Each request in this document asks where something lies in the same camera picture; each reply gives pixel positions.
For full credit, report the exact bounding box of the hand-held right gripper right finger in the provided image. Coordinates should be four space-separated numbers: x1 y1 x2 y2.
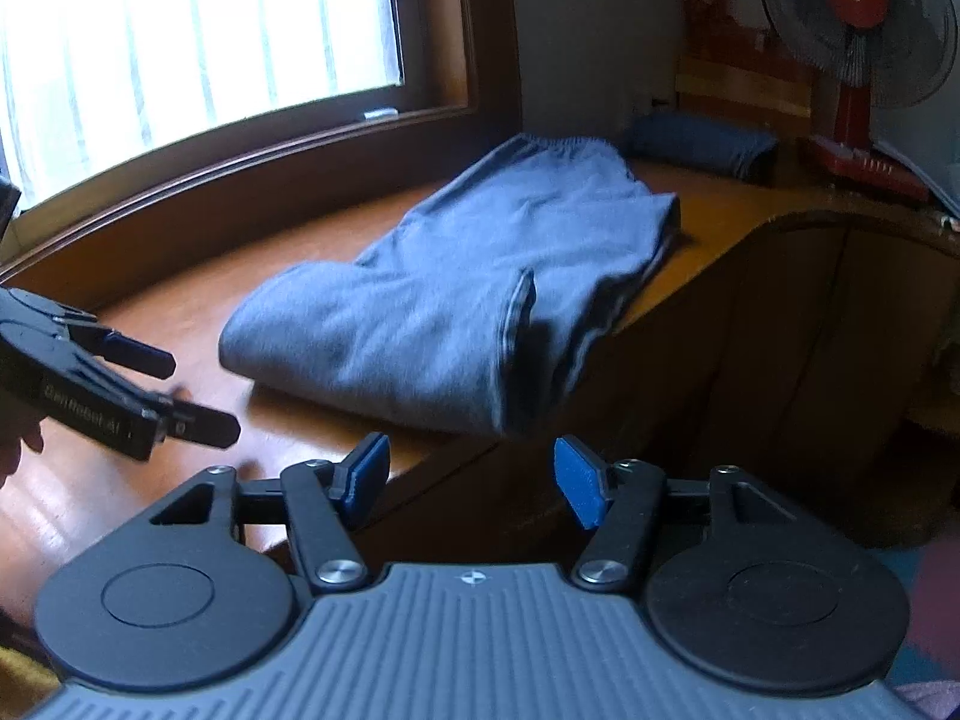
553 435 803 592

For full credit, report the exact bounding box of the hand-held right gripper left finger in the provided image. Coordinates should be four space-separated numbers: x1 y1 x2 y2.
146 431 392 593

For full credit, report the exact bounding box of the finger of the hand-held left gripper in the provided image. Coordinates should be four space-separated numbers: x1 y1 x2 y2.
150 394 242 449
69 319 178 381

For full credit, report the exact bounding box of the person's left hand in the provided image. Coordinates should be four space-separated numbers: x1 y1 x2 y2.
0 416 47 496

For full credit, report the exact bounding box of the wooden cabinet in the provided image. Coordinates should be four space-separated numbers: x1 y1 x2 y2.
255 210 960 552

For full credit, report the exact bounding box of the yellow cloth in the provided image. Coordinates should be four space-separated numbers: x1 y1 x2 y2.
0 641 62 700

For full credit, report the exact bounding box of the wooden framed window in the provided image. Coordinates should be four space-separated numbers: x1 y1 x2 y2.
0 0 518 293

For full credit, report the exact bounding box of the folded dark blue garment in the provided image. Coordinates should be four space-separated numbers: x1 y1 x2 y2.
626 112 779 185

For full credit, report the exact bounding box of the pink cloth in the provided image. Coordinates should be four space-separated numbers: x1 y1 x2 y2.
896 536 960 720

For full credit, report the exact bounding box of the wooden board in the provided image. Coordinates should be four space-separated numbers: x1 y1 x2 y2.
675 52 815 119

